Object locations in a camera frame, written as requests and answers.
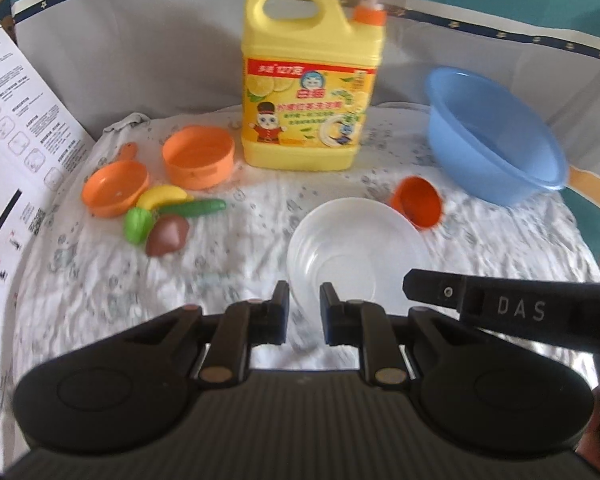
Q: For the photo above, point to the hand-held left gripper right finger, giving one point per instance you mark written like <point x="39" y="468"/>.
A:
<point x="327" y="310"/>

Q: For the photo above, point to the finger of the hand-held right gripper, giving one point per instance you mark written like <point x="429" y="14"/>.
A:
<point x="510" y="307"/>

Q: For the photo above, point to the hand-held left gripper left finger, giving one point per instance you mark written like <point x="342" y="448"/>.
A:
<point x="280" y="310"/>

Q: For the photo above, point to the clear plastic bowl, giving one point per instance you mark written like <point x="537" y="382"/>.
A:
<point x="355" y="240"/>

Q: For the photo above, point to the white printed blanket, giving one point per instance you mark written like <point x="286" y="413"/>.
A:
<point x="230" y="260"/>

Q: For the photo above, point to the green toy cucumber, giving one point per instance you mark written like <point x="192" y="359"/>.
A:
<point x="200" y="207"/>

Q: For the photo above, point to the brown toy chestnut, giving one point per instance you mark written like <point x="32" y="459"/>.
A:
<point x="166" y="237"/>

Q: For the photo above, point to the small orange cup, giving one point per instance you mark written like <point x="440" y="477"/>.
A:
<point x="420" y="205"/>

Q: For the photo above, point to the yellow green striped cloth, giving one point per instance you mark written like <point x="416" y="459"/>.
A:
<point x="592" y="185"/>

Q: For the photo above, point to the large blue plastic basin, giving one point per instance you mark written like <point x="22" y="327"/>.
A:
<point x="480" y="160"/>

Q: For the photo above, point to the orange toy pot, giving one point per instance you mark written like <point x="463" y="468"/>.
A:
<point x="195" y="170"/>

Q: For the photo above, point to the light green toy vegetable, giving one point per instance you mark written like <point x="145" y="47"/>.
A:
<point x="137" y="227"/>

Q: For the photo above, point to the yellow toy banana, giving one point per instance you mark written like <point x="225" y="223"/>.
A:
<point x="162" y="194"/>

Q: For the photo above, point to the yellow detergent bottle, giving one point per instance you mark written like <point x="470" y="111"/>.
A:
<point x="305" y="110"/>

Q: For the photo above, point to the orange toy pan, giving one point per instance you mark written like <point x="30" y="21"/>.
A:
<point x="112" y="190"/>

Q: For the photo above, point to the printed instruction sheet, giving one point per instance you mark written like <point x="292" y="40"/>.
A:
<point x="20" y="135"/>

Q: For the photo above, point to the grey teal fabric bed rail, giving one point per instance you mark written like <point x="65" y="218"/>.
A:
<point x="130" y="60"/>

